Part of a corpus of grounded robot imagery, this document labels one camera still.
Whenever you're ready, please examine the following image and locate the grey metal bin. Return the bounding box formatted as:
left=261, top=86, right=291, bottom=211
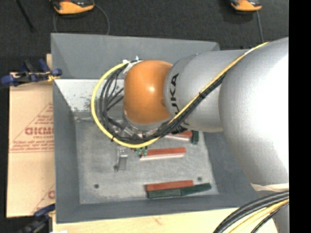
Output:
left=50, top=33, right=261, bottom=223

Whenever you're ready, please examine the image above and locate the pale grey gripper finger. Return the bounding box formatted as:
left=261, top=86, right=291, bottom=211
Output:
left=120, top=147, right=129, bottom=171
left=113, top=147, right=121, bottom=173

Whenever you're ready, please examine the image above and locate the brown cardboard board red print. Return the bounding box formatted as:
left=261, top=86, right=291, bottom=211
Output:
left=5, top=84, right=57, bottom=218

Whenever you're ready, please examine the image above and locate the red-brown flat block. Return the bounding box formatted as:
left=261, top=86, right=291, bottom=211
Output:
left=164, top=130, right=194, bottom=142
left=139, top=147, right=187, bottom=162
left=144, top=180, right=195, bottom=192

